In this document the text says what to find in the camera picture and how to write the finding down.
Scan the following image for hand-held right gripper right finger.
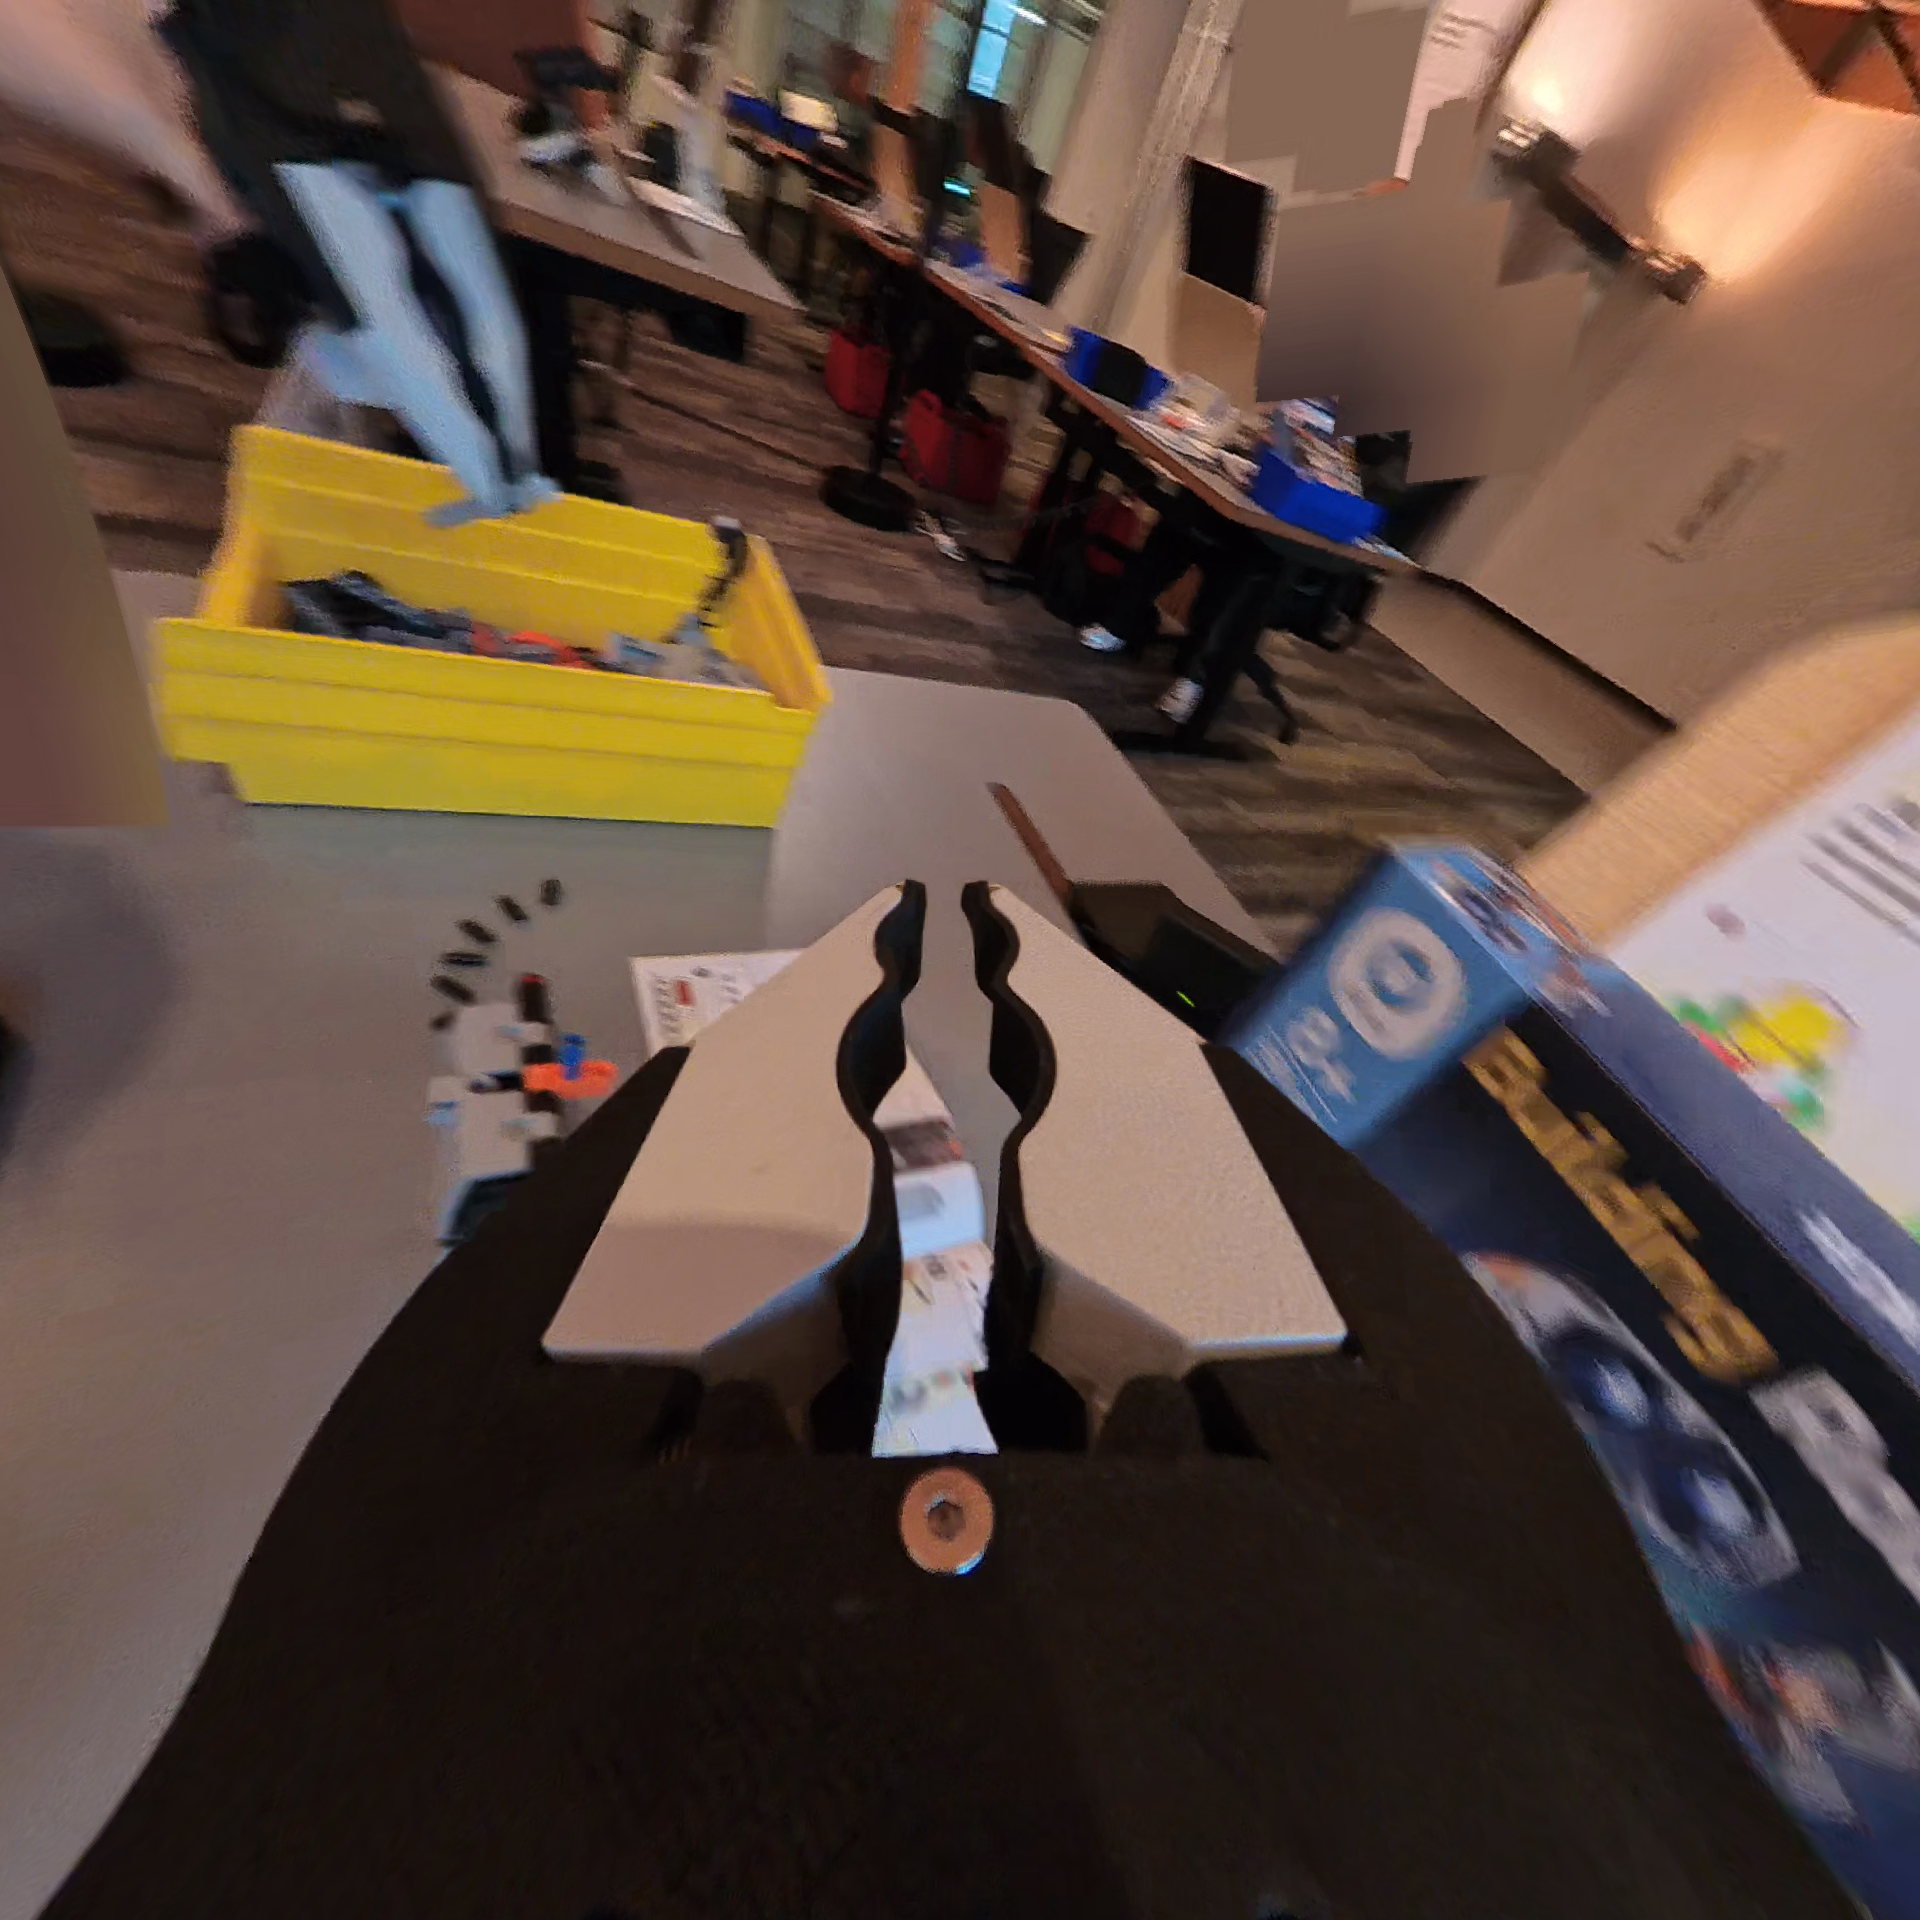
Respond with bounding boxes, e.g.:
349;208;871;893
959;883;1345;1453

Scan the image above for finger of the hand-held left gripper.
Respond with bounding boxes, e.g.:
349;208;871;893
276;164;511;505
405;187;560;496

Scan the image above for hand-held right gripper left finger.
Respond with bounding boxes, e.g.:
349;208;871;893
543;883;927;1453

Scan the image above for pile of building pieces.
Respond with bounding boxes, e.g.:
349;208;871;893
276;570;768;693

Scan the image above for yellow plastic bin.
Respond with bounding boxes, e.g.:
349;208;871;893
150;422;833;829

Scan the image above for person's left forearm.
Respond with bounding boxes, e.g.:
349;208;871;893
0;22;248;242

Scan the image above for grey desk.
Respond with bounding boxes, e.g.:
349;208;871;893
0;570;1268;1920

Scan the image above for grey table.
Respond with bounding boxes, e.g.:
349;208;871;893
440;67;805;505

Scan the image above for instruction booklet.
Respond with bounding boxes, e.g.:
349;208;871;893
631;944;999;1456

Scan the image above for black device with green light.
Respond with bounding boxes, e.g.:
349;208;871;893
1072;883;1277;1037

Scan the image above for grey toy robot model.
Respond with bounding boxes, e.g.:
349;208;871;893
422;971;620;1248

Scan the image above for scattered black pegs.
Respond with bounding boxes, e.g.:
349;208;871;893
422;873;569;1040

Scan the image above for blue cardboard box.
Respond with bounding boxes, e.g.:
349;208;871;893
1216;840;1920;1920

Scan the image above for long wooden table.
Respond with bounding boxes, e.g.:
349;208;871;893
809;194;1423;753

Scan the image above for blue storage bin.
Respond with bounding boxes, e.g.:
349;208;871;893
1247;449;1384;544
1064;328;1174;410

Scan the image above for white printed poster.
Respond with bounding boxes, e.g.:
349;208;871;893
1604;728;1920;1248

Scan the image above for black monitor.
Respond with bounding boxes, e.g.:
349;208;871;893
1182;153;1273;301

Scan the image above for wall lamp shelf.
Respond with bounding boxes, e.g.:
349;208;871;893
1493;117;1712;306

